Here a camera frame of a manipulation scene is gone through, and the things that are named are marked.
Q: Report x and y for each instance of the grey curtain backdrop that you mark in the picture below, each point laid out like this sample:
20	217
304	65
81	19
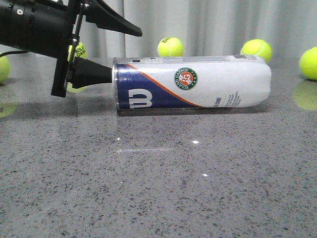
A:
207	27

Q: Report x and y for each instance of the tennis ball edge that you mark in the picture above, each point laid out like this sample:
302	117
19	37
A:
4	68
308	63

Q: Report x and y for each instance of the tennis ball far left edge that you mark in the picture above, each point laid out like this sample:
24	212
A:
4	68

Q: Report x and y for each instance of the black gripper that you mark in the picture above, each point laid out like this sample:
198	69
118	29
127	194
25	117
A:
78	71

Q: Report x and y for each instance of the centre back tennis ball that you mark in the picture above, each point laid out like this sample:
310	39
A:
170	47

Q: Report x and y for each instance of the tennis ball Roland Garros print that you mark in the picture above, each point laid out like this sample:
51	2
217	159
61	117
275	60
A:
80	51

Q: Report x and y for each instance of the white blue tennis ball can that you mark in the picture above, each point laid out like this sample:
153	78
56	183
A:
236	81

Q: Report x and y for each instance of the tennis ball far right edge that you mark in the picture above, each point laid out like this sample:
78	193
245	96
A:
308	63

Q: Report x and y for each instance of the tennis ball Wilson print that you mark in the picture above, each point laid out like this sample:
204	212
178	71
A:
257	47

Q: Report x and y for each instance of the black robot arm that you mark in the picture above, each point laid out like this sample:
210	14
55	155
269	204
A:
51	29

